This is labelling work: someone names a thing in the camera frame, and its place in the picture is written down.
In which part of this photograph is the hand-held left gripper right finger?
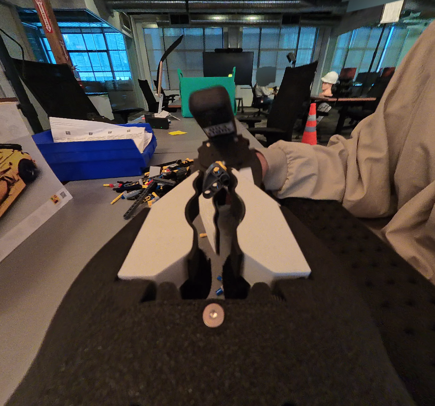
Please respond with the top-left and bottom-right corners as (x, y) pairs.
(222, 176), (311, 299)

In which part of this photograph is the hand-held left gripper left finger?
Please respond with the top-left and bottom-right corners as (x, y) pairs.
(117, 171), (212, 299)

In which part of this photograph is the grey toy brick assembly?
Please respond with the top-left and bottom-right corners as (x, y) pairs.
(202, 161), (230, 198)

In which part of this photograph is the person's right forearm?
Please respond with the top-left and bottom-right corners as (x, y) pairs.
(263, 20), (435, 223)

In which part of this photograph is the grey desk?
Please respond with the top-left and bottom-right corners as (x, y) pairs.
(0, 112), (283, 400)

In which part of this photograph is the person's right hand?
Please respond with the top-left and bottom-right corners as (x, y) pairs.
(255, 150), (270, 190)

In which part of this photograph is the long dark grey beam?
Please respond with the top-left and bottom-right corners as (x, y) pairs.
(123, 183), (154, 219)

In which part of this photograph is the pile of toy bricks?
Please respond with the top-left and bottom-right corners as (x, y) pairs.
(104, 158), (194, 219)

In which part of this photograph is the teal folding bin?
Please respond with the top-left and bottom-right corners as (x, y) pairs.
(177, 68), (237, 118)

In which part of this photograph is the small black box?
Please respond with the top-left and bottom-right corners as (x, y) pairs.
(144, 114), (170, 130)

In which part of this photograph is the orange traffic cone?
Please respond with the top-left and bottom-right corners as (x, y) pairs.
(301, 103), (318, 145)

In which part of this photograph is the black monitor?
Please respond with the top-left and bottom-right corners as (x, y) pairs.
(203, 51), (254, 85)

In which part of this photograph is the black tilted board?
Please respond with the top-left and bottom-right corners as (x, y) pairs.
(267, 61), (319, 143)

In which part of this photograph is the black office chair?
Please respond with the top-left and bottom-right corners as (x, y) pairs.
(138, 79), (179, 113)

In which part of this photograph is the blue storage bin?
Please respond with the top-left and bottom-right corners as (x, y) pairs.
(32, 123), (157, 182)

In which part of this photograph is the white instruction booklet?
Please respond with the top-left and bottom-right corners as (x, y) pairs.
(0, 102), (73, 262)

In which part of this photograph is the black perforated pad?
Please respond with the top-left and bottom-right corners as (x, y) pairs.
(282, 197), (435, 406)

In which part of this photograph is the blue bin with papers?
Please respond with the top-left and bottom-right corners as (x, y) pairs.
(49, 117), (152, 151)

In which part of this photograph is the person's beige jacket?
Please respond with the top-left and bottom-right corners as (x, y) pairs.
(381, 205), (435, 284)

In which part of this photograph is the black upright panel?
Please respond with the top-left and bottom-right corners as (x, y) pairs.
(12, 57), (114, 131)

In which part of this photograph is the brown post red label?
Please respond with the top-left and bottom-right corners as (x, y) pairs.
(22, 0), (68, 66)

